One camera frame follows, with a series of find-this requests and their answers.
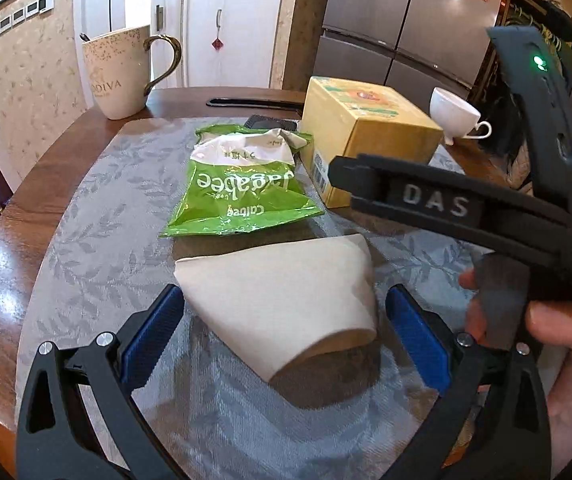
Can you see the green snack bag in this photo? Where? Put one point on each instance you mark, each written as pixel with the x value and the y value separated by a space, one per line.
pixel 236 190

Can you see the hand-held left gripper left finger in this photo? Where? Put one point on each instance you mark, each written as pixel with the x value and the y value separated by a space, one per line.
pixel 151 331

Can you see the yellow cardboard box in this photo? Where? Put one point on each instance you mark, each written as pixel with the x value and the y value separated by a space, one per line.
pixel 365 125

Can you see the silver refrigerator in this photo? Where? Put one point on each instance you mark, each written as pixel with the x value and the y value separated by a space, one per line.
pixel 390 10

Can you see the row of wall switches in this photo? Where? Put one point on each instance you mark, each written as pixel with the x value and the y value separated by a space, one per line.
pixel 21 16

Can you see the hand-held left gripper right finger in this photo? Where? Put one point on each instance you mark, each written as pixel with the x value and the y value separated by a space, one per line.
pixel 415 334

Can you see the grey leaf-pattern placemat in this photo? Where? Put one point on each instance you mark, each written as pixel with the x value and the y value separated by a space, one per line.
pixel 116 260

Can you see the white footed teacup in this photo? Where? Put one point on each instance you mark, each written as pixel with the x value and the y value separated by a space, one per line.
pixel 450 110

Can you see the small black textured box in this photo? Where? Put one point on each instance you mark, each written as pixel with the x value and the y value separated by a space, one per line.
pixel 271 123

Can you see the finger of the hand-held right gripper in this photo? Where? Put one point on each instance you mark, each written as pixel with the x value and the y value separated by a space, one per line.
pixel 360 177

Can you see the beige paper napkin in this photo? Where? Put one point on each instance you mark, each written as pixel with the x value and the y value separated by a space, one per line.
pixel 286 295

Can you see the red hanging door ornament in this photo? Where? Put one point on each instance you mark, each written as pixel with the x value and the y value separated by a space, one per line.
pixel 218 42

